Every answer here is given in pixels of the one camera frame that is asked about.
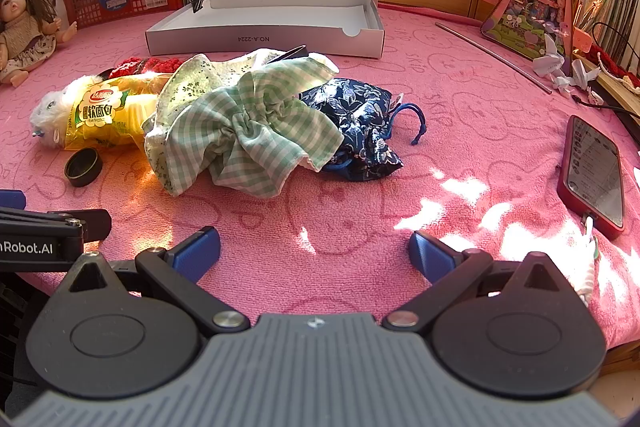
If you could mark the black round lid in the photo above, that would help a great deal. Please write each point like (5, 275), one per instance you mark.
(82, 168)

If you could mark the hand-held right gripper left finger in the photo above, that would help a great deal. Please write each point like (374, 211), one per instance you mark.
(197, 254)

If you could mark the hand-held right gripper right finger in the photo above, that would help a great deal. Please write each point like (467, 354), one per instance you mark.
(430, 257)

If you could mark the white paper origami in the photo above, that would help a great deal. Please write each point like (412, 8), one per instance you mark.
(547, 59)

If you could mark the black binder clip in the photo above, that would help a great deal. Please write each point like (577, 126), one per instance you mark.
(198, 3)

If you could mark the brown haired baby doll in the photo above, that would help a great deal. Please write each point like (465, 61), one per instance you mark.
(20, 37)

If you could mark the white fluffy plush toy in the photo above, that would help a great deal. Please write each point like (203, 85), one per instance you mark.
(47, 109)

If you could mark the yellow bread packet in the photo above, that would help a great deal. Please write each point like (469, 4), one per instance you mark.
(100, 112)

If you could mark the red knitted trim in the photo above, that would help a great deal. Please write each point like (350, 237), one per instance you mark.
(622, 74)

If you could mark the smartphone in red case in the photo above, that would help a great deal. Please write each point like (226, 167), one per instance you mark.
(592, 177)

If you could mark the red crocheted piece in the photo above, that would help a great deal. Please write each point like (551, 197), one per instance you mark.
(150, 64)

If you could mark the dark blue patterned scrunchie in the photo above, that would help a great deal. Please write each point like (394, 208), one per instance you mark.
(350, 107)

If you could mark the pink rabbit print towel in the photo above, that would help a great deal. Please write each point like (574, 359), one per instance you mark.
(350, 217)

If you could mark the green gingham floral scrunchie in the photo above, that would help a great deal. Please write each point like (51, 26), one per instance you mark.
(240, 132)

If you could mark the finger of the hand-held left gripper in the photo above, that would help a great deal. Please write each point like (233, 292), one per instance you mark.
(11, 198)

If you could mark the thin metal rod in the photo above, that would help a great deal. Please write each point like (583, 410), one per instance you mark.
(492, 57)

